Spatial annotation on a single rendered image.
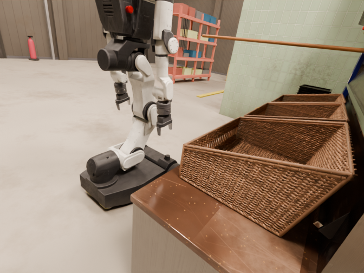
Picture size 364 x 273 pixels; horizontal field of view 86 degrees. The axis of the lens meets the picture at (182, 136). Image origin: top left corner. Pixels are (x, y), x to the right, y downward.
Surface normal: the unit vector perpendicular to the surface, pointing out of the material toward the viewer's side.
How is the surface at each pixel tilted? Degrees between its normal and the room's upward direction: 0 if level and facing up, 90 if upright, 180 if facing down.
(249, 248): 0
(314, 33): 90
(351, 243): 90
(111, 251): 0
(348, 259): 90
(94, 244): 0
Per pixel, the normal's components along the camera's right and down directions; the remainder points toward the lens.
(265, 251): 0.13, -0.90
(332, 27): -0.61, 0.26
